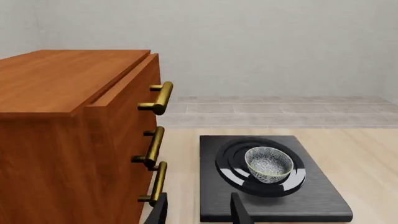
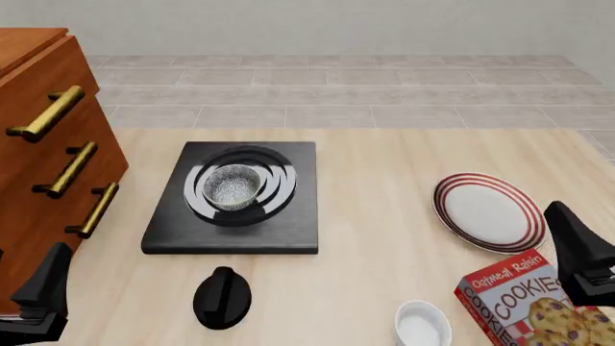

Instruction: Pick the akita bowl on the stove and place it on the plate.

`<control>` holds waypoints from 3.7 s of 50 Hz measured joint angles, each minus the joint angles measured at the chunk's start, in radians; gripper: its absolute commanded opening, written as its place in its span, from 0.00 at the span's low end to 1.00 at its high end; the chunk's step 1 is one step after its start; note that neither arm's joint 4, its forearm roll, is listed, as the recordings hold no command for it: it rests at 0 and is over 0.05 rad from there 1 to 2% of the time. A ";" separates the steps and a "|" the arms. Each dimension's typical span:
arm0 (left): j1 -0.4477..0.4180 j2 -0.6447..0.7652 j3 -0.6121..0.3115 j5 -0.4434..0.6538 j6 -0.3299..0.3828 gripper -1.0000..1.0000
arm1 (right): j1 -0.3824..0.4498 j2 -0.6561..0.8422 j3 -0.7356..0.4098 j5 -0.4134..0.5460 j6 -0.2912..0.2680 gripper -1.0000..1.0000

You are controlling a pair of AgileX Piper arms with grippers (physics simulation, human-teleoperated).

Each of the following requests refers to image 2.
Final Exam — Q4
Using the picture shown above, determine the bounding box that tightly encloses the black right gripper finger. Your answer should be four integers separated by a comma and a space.
544, 200, 615, 290

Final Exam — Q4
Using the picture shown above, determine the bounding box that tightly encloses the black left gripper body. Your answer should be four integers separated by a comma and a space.
0, 311, 69, 343

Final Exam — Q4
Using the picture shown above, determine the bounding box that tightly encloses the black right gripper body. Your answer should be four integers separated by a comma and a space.
564, 264, 615, 309

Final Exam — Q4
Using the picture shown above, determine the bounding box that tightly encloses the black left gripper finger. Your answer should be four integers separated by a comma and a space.
10, 241, 73, 319

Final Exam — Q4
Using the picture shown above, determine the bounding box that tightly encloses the white plate with red rings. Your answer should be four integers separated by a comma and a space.
432, 172, 548, 256

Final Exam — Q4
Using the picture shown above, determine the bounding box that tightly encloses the round black stove knob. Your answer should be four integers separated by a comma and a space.
192, 265, 253, 331

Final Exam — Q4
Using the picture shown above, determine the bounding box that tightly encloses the black patterned bowl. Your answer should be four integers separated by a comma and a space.
201, 163, 264, 212

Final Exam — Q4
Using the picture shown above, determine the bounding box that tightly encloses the flat black stove plate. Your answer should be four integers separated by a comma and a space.
140, 140, 320, 257

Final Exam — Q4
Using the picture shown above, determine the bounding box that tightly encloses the wooden cabinet drawer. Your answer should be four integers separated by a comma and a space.
0, 127, 130, 314
0, 35, 100, 170
0, 87, 116, 250

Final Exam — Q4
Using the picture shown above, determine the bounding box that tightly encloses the oatmeal raisin cookies box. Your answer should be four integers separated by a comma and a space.
454, 248, 615, 346

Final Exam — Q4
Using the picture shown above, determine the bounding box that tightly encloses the small white ramekin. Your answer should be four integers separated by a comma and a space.
394, 300, 453, 346

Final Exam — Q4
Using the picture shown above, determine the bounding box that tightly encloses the wooden cabinet with drawers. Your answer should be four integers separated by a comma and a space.
0, 27, 130, 315

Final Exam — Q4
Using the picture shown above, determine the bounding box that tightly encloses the brass drawer handle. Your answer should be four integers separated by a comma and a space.
64, 182, 120, 239
32, 141, 99, 200
5, 85, 86, 144

